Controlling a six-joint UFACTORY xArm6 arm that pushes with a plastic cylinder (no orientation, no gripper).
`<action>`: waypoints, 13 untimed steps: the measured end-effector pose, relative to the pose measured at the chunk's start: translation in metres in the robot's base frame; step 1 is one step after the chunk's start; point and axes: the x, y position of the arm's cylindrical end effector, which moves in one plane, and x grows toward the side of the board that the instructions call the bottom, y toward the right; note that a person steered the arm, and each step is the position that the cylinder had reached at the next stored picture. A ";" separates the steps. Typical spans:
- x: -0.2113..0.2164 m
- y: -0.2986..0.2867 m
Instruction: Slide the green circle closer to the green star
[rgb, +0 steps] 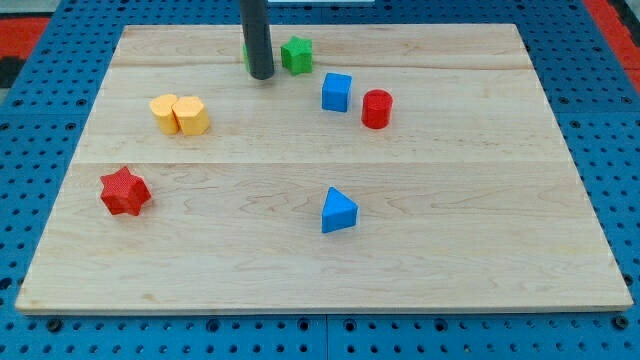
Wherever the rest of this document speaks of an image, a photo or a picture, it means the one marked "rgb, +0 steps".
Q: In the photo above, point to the red cylinder block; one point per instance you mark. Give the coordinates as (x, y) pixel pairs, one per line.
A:
(376, 109)

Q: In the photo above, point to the yellow heart block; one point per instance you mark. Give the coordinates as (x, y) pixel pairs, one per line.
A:
(161, 108)

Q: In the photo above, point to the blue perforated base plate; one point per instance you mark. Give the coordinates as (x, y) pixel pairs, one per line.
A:
(55, 53)

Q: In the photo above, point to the yellow hexagon block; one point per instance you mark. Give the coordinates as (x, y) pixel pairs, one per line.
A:
(192, 116)

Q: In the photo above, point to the red star block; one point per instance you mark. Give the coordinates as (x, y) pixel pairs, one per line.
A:
(124, 192)

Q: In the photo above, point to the green star block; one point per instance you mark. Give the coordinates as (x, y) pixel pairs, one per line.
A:
(297, 55)

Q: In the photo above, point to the blue triangle block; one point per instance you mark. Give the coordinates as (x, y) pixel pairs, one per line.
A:
(339, 211)

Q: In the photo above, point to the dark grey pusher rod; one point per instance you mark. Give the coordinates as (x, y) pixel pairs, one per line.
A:
(257, 38)

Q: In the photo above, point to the light wooden board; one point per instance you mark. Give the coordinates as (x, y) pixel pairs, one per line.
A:
(469, 200)

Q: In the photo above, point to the blue cube block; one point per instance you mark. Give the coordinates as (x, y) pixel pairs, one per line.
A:
(336, 92)

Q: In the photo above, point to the green circle block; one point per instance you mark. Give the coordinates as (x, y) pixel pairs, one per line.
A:
(246, 60)

